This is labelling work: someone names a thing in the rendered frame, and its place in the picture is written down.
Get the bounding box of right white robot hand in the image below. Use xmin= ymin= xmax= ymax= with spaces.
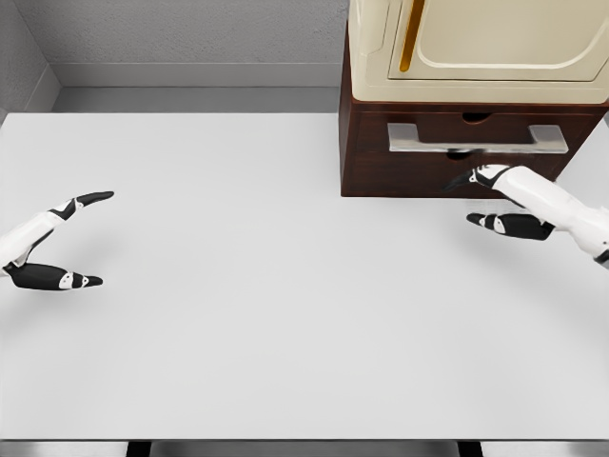
xmin=442 ymin=163 xmax=578 ymax=242

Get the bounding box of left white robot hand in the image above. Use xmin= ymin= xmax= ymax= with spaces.
xmin=0 ymin=190 xmax=116 ymax=292

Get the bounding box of dark brown wooden drawer cabinet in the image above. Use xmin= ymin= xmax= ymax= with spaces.
xmin=339 ymin=46 xmax=609 ymax=200

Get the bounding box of brown drawer with silver handle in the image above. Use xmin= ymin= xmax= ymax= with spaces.
xmin=354 ymin=110 xmax=604 ymax=155

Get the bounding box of brown drawer without handle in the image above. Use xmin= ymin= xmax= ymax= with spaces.
xmin=349 ymin=150 xmax=570 ymax=192

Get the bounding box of gold bar door handle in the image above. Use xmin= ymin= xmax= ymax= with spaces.
xmin=398 ymin=0 xmax=426 ymax=73

